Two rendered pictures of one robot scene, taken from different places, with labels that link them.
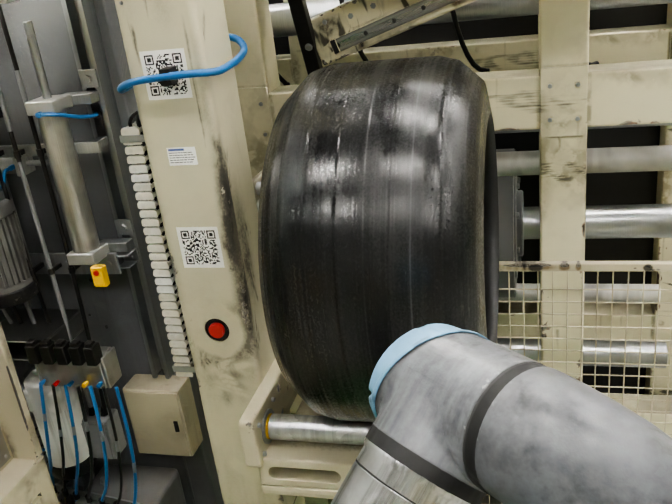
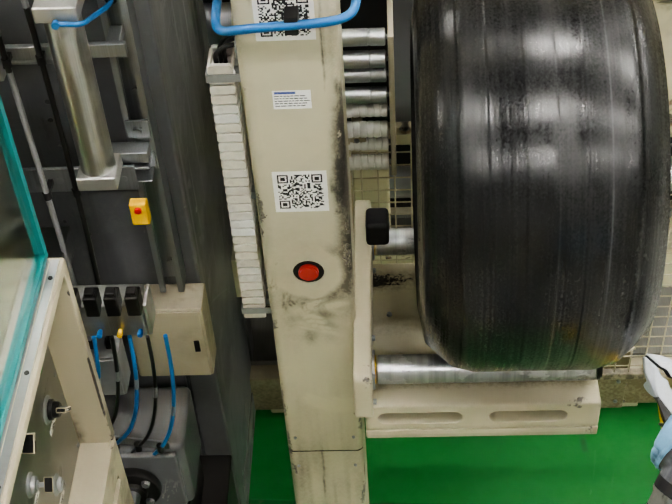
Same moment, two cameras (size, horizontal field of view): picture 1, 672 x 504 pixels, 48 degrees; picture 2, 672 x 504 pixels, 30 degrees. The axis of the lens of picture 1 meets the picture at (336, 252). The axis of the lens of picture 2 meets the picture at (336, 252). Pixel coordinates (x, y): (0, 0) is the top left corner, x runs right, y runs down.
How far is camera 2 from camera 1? 0.84 m
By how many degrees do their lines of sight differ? 24
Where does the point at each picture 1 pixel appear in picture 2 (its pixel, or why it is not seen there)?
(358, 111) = (542, 77)
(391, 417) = not seen: outside the picture
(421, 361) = not seen: outside the picture
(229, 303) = (329, 245)
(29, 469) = (110, 456)
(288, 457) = (402, 402)
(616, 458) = not seen: outside the picture
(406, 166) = (607, 152)
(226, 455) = (300, 391)
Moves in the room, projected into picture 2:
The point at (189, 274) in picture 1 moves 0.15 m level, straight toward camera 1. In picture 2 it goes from (281, 218) to (330, 284)
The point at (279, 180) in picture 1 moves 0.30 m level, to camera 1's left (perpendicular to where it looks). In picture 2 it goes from (459, 165) to (216, 219)
